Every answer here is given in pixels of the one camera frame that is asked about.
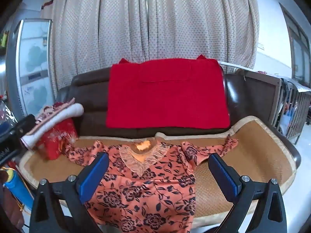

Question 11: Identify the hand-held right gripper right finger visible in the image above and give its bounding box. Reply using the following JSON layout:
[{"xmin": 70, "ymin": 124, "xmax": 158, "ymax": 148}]
[{"xmin": 208, "ymin": 152, "xmax": 288, "ymax": 233}]

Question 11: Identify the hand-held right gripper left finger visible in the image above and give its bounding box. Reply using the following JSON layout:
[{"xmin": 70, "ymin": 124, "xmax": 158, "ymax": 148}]
[{"xmin": 29, "ymin": 152, "xmax": 110, "ymax": 233}]

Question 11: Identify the orange floral blouse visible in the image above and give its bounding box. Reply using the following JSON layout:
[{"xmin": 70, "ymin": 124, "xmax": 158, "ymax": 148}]
[{"xmin": 64, "ymin": 138, "xmax": 240, "ymax": 233}]

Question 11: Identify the woven bamboo mat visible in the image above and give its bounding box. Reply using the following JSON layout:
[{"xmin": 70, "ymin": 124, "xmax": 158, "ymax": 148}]
[{"xmin": 19, "ymin": 116, "xmax": 297, "ymax": 229}]

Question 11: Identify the red gift bag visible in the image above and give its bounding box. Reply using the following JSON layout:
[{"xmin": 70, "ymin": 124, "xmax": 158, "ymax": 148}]
[{"xmin": 36, "ymin": 118, "xmax": 78, "ymax": 161}]

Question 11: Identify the white rolled cloth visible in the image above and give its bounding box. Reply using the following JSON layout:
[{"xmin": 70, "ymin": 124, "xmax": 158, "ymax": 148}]
[{"xmin": 21, "ymin": 103, "xmax": 85, "ymax": 148}]

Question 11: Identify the blue bottle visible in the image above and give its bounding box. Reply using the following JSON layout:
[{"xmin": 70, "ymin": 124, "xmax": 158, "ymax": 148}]
[{"xmin": 2, "ymin": 169, "xmax": 34, "ymax": 210}]

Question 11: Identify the glass door cabinet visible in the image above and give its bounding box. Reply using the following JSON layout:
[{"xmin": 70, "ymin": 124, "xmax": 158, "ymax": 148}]
[{"xmin": 6, "ymin": 18, "xmax": 56, "ymax": 122}]

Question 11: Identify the wooden crib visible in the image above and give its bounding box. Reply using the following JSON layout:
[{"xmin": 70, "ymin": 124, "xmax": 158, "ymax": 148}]
[{"xmin": 237, "ymin": 68, "xmax": 311, "ymax": 146}]

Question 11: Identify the red cloth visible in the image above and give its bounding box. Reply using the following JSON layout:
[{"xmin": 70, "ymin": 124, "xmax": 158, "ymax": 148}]
[{"xmin": 106, "ymin": 55, "xmax": 231, "ymax": 130}]

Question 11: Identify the window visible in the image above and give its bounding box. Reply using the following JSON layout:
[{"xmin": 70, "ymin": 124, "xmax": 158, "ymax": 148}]
[{"xmin": 279, "ymin": 2, "xmax": 311, "ymax": 88}]

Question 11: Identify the beige dotted curtain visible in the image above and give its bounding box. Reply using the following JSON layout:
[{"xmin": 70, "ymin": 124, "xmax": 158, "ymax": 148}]
[{"xmin": 40, "ymin": 0, "xmax": 260, "ymax": 102}]

